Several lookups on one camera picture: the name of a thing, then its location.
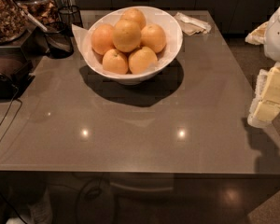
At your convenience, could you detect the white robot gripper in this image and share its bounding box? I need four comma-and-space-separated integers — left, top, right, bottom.
245, 7, 280, 129

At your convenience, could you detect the orange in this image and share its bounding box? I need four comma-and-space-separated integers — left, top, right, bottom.
102, 49, 129, 75
128, 47, 158, 75
141, 23, 166, 53
91, 23, 114, 55
120, 7, 147, 29
113, 20, 141, 52

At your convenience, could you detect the white ceramic bowl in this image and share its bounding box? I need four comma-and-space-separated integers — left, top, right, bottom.
83, 7, 183, 85

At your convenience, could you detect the white paper bowl liner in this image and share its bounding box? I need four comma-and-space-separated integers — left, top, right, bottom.
72, 24, 91, 58

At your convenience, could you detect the folded paper napkin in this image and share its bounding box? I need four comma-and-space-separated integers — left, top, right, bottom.
174, 12, 212, 35

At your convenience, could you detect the glass jar of dried snacks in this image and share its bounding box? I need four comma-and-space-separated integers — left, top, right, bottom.
0, 0, 26, 44

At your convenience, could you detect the black wire cup holder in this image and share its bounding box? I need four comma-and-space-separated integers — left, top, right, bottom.
58, 6, 82, 28

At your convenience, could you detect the black power cable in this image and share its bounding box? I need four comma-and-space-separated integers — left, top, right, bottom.
0, 82, 24, 159

